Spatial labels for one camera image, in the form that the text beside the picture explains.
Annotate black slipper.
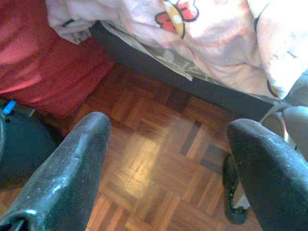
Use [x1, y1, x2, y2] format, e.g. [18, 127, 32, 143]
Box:
[222, 154, 248, 224]

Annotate black bed frame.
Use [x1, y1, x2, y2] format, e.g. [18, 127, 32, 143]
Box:
[91, 21, 275, 121]

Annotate beige floral bed sheet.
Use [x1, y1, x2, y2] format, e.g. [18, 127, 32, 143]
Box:
[101, 20, 308, 108]

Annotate red fabric cushion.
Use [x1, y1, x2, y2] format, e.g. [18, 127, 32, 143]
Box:
[0, 0, 115, 120]

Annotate pink cartoon print blanket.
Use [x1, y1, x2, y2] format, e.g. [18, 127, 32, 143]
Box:
[45, 0, 308, 99]

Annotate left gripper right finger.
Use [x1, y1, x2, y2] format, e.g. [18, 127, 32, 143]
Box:
[227, 118, 308, 231]

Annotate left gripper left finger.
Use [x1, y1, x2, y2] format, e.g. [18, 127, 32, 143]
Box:
[0, 112, 112, 231]

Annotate blue plug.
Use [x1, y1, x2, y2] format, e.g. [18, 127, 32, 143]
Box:
[1, 100, 17, 115]

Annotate black bag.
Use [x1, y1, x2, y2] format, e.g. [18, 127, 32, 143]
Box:
[0, 112, 62, 191]

